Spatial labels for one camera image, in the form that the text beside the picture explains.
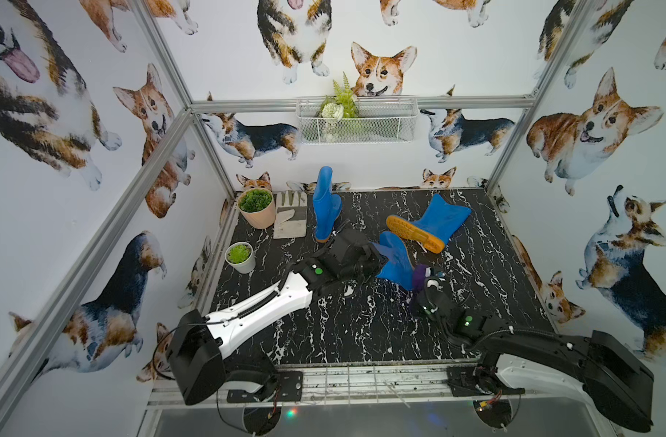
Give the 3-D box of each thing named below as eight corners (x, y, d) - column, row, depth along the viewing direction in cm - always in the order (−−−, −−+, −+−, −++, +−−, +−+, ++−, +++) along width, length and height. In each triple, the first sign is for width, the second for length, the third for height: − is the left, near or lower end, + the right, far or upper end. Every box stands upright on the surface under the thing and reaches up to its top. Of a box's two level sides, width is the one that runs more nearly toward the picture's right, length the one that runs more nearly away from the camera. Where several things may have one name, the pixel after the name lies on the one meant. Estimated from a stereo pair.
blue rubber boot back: (386, 229, 111) (388, 218, 105) (418, 196, 123) (422, 185, 117) (434, 260, 101) (439, 250, 96) (464, 221, 113) (470, 210, 108)
